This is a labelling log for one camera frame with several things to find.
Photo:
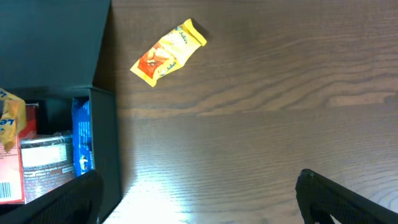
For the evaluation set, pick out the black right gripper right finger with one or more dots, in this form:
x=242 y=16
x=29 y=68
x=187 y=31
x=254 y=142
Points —
x=322 y=201

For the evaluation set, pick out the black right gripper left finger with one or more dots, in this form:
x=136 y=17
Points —
x=77 y=201

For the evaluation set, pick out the brown drink can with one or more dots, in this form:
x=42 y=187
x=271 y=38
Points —
x=47 y=163

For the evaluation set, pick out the blue cookie packet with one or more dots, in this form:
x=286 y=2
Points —
x=81 y=136

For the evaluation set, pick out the small yellow lemon snack packet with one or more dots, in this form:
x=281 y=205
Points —
x=13 y=119

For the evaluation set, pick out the orange red carton box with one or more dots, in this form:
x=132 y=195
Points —
x=12 y=174

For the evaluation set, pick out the black open box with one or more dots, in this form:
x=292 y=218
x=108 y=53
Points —
x=49 y=53

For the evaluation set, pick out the yellow orange biscuit packet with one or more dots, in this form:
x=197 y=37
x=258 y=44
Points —
x=169 y=54

